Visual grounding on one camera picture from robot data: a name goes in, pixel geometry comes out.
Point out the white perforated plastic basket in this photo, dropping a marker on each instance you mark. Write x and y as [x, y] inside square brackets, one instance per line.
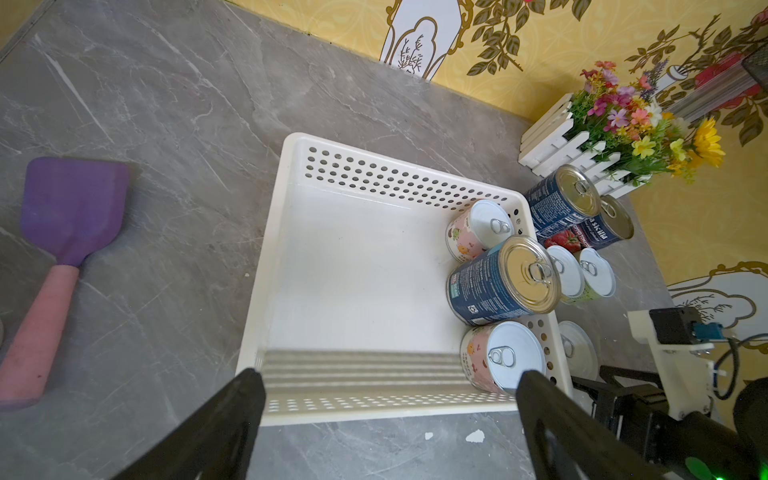
[349, 317]

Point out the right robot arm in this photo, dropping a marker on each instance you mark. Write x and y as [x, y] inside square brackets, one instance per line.
[698, 447]

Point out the yellow label white lid can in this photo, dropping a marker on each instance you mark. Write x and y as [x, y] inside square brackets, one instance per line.
[569, 272]

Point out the tall blue nutrition label can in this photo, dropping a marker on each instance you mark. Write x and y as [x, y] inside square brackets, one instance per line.
[563, 199]

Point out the blue label gold lid can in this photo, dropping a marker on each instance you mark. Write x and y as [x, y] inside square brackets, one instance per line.
[514, 279]

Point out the orange label white lid can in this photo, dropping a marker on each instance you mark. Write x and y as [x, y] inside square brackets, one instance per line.
[579, 350]

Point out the pink label can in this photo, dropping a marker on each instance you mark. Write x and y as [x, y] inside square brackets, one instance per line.
[481, 227]
[495, 357]

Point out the dark blue tomato can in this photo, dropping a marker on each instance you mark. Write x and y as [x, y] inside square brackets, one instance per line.
[613, 224]

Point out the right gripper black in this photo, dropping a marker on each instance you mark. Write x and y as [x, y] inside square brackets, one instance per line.
[624, 399]

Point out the green label white lid can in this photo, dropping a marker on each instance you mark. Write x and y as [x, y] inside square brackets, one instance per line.
[598, 275]

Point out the white picket fence flower planter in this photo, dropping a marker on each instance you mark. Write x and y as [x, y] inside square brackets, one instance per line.
[618, 134]

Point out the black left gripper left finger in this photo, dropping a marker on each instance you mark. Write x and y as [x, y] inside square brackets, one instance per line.
[215, 442]

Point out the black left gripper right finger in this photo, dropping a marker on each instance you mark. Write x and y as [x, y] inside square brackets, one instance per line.
[566, 443]

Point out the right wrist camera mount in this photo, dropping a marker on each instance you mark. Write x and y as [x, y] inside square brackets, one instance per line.
[680, 340]

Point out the purple pink silicone spatula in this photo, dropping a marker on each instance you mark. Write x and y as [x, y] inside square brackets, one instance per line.
[71, 209]

